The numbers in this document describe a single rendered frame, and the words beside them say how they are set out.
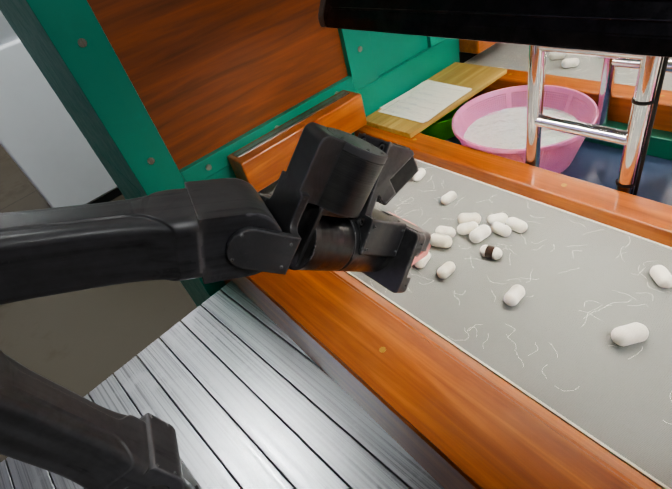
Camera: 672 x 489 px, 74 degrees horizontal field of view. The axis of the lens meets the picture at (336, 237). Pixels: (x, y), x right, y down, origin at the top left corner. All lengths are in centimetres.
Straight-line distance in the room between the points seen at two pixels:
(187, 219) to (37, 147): 259
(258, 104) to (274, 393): 53
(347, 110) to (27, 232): 71
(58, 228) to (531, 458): 44
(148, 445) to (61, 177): 253
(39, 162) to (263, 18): 219
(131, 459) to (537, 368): 43
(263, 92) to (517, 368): 65
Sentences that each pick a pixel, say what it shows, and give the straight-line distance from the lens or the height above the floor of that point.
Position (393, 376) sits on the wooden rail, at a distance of 54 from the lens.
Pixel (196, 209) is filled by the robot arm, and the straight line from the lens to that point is 34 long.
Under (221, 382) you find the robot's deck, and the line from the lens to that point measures 74.
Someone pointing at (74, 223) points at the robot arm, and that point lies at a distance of 35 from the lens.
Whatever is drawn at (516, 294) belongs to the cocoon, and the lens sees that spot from 62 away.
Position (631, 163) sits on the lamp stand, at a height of 81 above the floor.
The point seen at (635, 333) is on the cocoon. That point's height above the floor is 76.
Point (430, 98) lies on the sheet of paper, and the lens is 107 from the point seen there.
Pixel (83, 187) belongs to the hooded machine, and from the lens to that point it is 300.
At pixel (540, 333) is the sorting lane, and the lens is 60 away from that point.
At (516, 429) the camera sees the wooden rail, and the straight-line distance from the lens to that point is 51.
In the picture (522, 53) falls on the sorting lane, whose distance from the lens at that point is 135.
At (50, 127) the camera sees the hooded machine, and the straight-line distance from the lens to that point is 290.
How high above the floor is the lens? 122
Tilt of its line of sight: 39 degrees down
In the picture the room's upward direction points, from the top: 17 degrees counter-clockwise
